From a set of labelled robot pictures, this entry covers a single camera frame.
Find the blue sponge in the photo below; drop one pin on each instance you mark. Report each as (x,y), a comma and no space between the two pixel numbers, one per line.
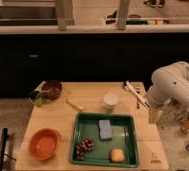
(105,130)

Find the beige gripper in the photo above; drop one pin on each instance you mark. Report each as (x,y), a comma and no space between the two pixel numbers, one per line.
(154,115)

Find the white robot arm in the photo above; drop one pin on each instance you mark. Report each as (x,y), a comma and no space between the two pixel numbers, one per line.
(171,81)

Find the green plastic tray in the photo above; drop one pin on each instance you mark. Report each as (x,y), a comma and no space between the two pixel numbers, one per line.
(87,126)

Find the dark maroon bowl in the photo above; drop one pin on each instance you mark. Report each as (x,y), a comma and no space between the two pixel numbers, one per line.
(52,89)

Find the black stand tripod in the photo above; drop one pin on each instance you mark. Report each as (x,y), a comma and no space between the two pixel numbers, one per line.
(7,160)

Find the green black vegetable toy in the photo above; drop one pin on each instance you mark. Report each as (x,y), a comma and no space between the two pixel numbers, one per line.
(36,98)

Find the white knife utensil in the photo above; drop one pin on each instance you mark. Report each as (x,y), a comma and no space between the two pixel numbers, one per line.
(138,96)

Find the yellow banana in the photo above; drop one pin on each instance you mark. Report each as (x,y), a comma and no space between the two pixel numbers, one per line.
(74,105)

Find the white paper cup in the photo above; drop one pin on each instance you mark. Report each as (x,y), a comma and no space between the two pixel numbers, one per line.
(110,101)

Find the orange red bowl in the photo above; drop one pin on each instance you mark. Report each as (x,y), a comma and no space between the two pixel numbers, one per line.
(43,144)

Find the purple grape bunch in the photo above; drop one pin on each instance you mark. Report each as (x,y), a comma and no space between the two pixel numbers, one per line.
(86,145)

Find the yellow bread roll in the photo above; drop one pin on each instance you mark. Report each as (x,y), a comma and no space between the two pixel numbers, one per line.
(117,155)

